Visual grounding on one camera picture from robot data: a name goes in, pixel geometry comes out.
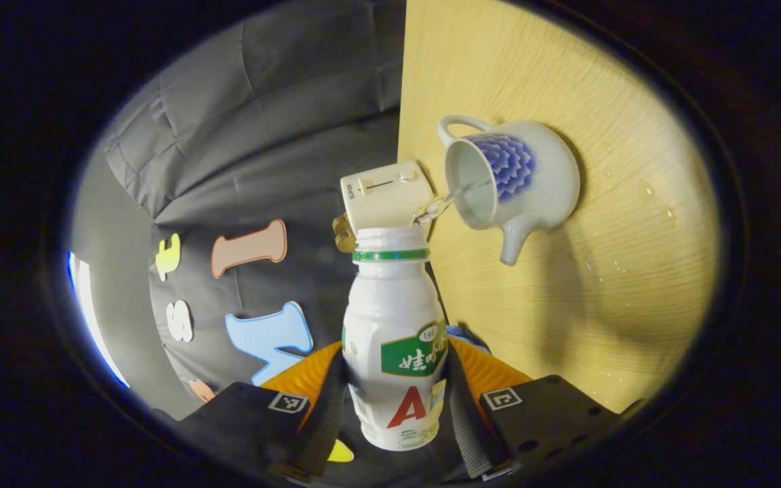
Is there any white water bottle green label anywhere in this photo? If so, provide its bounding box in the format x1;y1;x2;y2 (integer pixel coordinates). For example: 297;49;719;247
341;227;451;452

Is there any blue towel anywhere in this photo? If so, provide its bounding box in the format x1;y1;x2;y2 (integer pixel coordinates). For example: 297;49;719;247
446;325;494;354

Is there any white toaster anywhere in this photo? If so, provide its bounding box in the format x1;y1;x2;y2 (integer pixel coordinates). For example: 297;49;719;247
340;160;436;235

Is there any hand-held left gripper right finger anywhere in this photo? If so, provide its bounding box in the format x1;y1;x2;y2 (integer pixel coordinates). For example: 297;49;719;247
445;335;626;481

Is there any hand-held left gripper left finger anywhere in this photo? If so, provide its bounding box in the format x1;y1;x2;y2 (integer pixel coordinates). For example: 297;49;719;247
174;341;351;482

